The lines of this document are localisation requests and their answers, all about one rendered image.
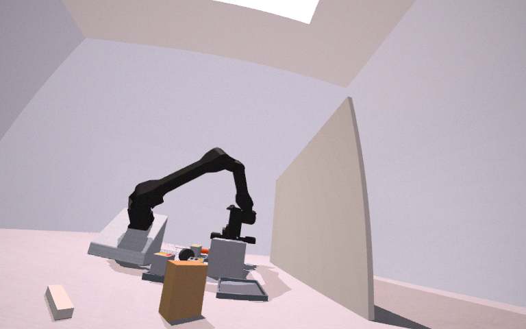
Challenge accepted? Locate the brown rectangular block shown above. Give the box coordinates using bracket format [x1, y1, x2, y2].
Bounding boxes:
[158, 260, 208, 321]

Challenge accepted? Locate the orange screwdriver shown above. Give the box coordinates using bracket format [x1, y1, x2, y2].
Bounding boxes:
[175, 247, 209, 254]

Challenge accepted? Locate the pale pink rectangular block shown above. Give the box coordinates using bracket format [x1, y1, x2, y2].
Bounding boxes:
[45, 285, 75, 320]

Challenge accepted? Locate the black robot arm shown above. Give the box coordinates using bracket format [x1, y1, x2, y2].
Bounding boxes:
[127, 147, 257, 231]

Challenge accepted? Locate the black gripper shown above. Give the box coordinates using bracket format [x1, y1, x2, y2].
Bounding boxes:
[210, 221, 255, 244]

